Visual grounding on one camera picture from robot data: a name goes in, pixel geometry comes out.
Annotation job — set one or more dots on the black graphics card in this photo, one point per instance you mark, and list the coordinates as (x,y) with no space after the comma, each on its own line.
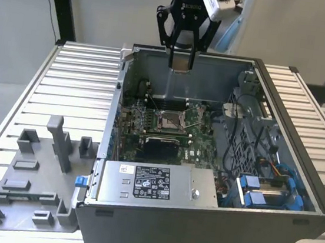
(160,149)

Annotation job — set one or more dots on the black upright post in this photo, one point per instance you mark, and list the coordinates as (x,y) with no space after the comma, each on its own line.
(64,2)

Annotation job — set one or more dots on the hard disk in blue carrier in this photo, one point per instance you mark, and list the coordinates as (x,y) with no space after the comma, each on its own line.
(255,198)

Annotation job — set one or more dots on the silver power supply unit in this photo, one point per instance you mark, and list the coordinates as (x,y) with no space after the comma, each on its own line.
(113,180)

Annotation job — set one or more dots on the silver metal drive cage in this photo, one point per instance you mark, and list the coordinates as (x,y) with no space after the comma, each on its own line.
(247,129)

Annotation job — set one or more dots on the RAM slot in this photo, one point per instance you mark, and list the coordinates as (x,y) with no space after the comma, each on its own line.
(164,132)
(168,100)

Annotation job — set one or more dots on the small CPU plate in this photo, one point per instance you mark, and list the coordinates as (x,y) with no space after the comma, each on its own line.
(181,66)

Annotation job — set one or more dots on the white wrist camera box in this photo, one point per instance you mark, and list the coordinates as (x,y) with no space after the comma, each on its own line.
(217,3)

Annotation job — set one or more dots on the black open PC case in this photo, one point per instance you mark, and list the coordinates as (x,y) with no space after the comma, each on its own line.
(166,234)

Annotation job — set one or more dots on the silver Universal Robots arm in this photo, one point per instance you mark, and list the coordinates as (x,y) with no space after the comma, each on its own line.
(229,37)

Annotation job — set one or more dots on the grey plastic parts rack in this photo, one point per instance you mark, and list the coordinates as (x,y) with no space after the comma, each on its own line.
(34,171)

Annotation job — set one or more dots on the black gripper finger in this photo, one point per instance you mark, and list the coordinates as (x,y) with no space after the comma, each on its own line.
(163,29)
(209,38)

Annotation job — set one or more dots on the CPU socket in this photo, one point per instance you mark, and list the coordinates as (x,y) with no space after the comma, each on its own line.
(170,121)

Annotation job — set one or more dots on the blue case latch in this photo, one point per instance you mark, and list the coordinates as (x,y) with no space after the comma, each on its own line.
(80,181)

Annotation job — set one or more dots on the green motherboard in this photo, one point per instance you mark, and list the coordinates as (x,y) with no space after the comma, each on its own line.
(200,152)

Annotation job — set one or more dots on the green RAM stick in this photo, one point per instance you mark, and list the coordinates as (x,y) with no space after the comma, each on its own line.
(30,196)

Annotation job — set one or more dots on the thin metal locking lever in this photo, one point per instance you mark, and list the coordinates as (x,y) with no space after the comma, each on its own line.
(195,119)

